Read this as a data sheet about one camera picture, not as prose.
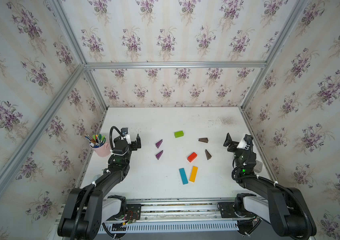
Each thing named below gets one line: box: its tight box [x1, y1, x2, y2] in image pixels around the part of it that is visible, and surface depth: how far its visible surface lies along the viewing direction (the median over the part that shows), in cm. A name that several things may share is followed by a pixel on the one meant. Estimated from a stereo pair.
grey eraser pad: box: [253, 159, 263, 173], surface depth 88 cm
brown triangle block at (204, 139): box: [198, 137, 209, 143], surface depth 101 cm
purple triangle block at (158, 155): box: [155, 150, 164, 161], surface depth 94 cm
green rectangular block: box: [174, 130, 184, 138], surface depth 106 cm
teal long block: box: [178, 167, 189, 185], surface depth 86 cm
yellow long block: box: [189, 166, 198, 183], surface depth 88 cm
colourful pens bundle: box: [84, 133, 107, 148], surface depth 88 cm
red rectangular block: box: [187, 151, 198, 163], surface depth 93 cm
